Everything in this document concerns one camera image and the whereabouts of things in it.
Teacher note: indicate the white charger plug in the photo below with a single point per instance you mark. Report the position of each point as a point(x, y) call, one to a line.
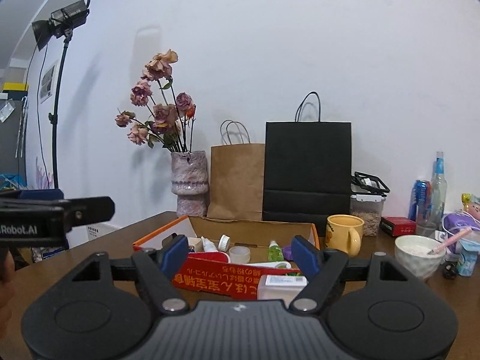
point(195, 244)

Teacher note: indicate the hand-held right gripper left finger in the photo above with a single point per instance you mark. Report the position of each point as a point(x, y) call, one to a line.
point(174, 253)

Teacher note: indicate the pink mottled ceramic vase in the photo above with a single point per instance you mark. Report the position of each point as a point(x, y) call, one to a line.
point(189, 183)

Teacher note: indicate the dark grey cabinet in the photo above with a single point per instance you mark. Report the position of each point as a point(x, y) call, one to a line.
point(11, 146)

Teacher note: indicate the pink spoon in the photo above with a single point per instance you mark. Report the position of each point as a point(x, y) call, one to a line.
point(450, 242)

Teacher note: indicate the dried pink rose bouquet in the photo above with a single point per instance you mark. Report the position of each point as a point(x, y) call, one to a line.
point(165, 116)

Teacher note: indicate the small red box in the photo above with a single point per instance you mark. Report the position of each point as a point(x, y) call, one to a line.
point(397, 227)

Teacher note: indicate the yellow mug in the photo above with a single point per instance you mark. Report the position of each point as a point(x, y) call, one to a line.
point(339, 232)

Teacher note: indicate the person's left forearm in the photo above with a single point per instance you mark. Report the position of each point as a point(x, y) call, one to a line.
point(5, 285)

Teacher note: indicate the white round jar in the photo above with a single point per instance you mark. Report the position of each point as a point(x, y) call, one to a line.
point(239, 255)

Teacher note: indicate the brown paper bag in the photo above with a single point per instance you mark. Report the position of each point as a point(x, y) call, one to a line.
point(236, 180)

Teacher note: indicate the yellow green toy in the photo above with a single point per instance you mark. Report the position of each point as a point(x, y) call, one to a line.
point(467, 199)

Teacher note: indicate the clear food container black lid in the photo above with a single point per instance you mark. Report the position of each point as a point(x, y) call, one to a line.
point(365, 217)

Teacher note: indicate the blue drink can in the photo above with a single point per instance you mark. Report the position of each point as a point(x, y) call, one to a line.
point(420, 198)

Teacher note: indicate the black paper bag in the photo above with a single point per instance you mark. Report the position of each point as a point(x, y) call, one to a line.
point(307, 165)

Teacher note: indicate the red cardboard box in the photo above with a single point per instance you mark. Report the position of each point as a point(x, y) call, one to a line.
point(240, 232)

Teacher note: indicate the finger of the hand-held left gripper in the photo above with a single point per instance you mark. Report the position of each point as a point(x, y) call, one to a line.
point(90, 210)
point(41, 194)

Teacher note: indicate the white ceramic bowl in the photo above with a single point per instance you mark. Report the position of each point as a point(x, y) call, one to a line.
point(412, 262)

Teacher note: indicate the black light stand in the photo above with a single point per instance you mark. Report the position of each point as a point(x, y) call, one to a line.
point(56, 127)

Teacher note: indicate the purple screw lid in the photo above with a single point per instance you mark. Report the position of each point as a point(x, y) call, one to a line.
point(288, 251)

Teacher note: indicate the black studio light head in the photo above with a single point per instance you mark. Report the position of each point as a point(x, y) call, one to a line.
point(69, 17)

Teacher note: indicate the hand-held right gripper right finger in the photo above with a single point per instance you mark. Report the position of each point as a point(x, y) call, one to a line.
point(303, 255)

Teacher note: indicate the wall poster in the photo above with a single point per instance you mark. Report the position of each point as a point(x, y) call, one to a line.
point(48, 82)

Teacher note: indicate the purple plastic bag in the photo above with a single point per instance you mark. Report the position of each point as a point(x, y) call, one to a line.
point(455, 223)

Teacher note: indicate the white rectangular plastic container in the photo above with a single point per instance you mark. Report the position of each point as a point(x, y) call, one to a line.
point(279, 288)

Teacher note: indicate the clear glass bottle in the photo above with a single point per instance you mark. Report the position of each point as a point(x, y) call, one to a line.
point(435, 202)

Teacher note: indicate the green plastic bottle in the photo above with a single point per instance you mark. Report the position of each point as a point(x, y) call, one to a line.
point(275, 253)

